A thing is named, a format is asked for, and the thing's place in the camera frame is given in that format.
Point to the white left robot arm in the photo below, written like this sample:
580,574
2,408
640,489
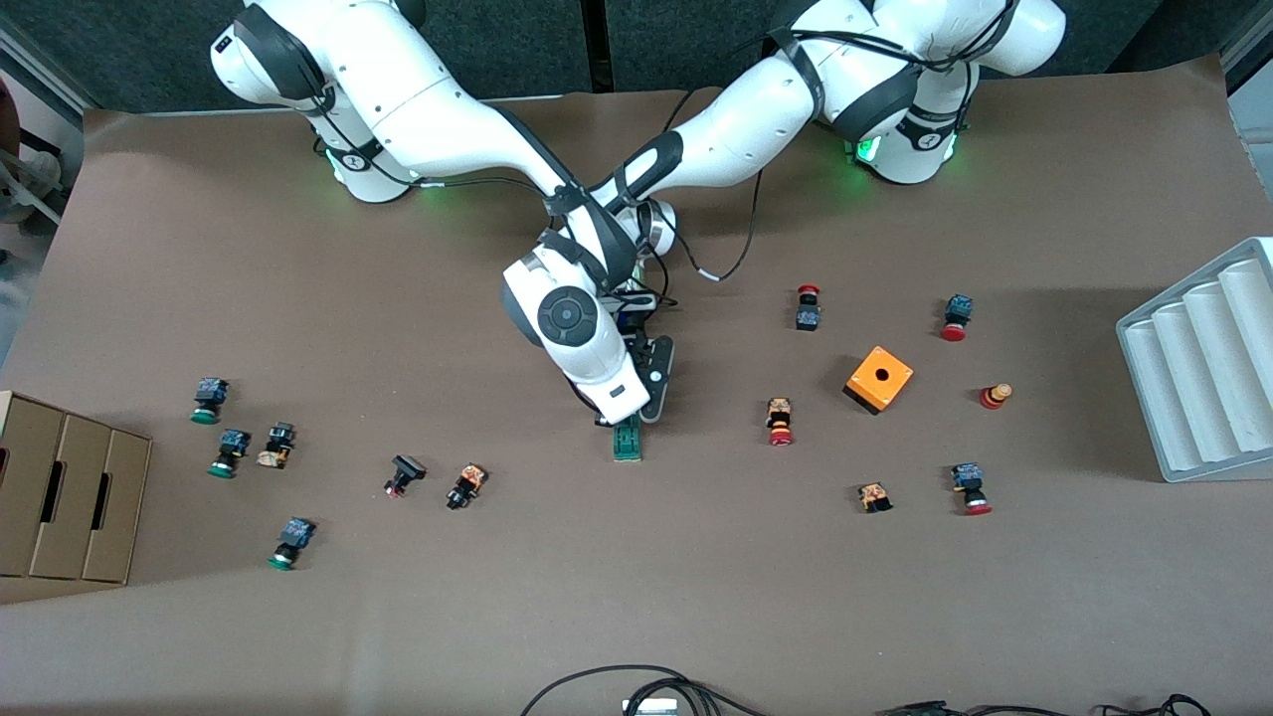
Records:
756,119

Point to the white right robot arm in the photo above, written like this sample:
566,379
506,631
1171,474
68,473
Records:
428,119

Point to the red pushbutton with orange block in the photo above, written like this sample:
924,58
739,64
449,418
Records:
779,413

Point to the small red pushbutton dark block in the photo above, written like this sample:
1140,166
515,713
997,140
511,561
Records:
808,318

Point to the orange contact block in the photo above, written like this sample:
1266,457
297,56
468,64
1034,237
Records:
874,494

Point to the white plug connector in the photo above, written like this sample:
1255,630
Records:
651,707

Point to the red pushbutton with blue block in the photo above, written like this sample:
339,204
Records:
967,477
958,308

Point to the green pushbutton with blue block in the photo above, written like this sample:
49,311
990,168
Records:
295,535
209,393
233,445

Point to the red mushroom button yellow tip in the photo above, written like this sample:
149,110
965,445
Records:
993,398

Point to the brown cardboard box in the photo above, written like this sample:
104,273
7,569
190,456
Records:
75,487

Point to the grey ridged plastic tray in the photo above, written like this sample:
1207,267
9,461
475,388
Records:
1203,368

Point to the black switch with orange block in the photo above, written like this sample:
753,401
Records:
469,480
278,438

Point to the orange button enclosure box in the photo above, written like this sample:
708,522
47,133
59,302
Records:
865,382

